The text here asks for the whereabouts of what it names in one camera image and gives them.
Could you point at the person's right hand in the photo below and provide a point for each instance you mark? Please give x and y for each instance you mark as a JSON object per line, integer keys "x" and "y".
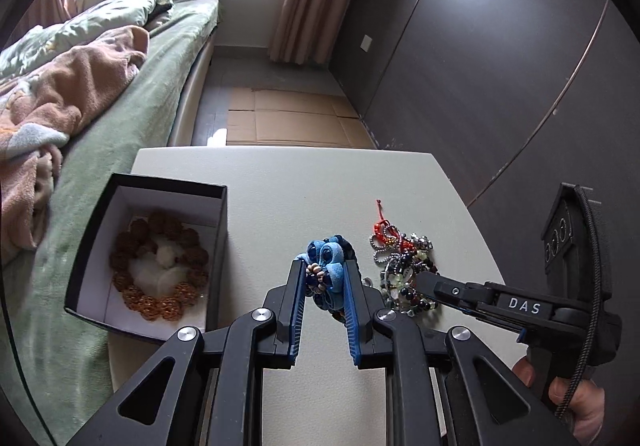
{"x": 585, "y": 406}

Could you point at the black jewelry box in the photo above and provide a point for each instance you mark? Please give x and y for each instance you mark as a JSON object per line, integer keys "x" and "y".
{"x": 95, "y": 246}

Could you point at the flattened cardboard sheet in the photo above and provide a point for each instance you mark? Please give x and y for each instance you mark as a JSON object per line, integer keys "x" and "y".
{"x": 290, "y": 118}

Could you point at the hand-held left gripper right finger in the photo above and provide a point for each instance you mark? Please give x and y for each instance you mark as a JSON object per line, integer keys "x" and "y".
{"x": 351, "y": 316}

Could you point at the pink fleece blanket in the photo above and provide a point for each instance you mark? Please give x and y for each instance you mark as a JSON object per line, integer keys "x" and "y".
{"x": 75, "y": 86}

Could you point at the white wall outlet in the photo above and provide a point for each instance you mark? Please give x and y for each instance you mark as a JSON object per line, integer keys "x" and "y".
{"x": 366, "y": 43}

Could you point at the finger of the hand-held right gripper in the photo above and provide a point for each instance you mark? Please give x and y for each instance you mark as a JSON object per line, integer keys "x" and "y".
{"x": 450, "y": 290}
{"x": 495, "y": 320}

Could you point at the bed with green sheet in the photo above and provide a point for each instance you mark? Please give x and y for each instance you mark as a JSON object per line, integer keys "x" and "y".
{"x": 130, "y": 126}

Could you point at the white fluffy padding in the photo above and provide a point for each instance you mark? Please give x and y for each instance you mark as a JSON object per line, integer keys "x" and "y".
{"x": 160, "y": 266}

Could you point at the light green floral quilt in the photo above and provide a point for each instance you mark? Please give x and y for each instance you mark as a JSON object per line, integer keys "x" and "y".
{"x": 100, "y": 18}

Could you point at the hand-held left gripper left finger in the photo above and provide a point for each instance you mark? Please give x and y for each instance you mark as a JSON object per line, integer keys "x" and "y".
{"x": 299, "y": 316}

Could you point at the white side table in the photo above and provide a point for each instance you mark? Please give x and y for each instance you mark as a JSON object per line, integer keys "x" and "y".
{"x": 300, "y": 201}

